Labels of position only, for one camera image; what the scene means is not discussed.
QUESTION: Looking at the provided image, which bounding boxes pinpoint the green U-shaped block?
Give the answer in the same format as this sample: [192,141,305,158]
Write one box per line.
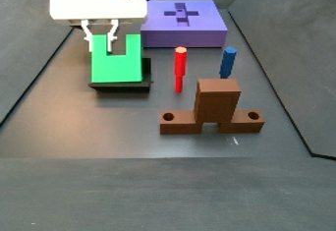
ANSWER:
[92,34,141,84]

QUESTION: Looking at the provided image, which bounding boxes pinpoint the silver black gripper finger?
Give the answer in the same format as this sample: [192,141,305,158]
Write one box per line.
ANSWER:
[81,20,92,52]
[108,20,120,53]

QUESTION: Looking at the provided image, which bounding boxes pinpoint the blue hexagonal peg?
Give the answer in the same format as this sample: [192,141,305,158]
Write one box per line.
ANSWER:
[218,47,237,79]

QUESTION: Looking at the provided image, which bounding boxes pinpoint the brown bridge block with holes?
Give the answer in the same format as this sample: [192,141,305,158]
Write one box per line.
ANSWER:
[160,79,265,135]

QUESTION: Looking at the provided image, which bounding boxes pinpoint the black angle fixture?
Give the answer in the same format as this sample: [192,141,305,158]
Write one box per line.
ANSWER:
[89,57,152,93]

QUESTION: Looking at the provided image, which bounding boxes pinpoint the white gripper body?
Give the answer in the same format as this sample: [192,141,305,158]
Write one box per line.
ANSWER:
[49,0,146,26]

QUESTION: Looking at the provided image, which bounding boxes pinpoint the red hexagonal peg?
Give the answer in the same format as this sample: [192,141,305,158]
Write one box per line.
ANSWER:
[174,46,186,93]

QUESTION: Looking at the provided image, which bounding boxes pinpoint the purple board with cross slot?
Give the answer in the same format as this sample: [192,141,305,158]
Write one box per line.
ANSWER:
[140,0,228,48]

